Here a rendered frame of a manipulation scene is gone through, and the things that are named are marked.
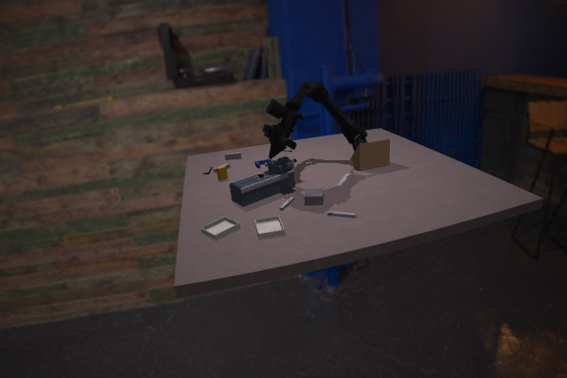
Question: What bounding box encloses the blue c-clamp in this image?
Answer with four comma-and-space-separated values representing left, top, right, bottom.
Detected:
255, 158, 273, 168

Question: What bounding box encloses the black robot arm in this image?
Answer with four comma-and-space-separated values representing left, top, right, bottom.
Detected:
262, 81, 367, 151

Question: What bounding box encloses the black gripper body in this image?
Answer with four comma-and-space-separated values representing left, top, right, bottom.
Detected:
264, 121, 297, 150

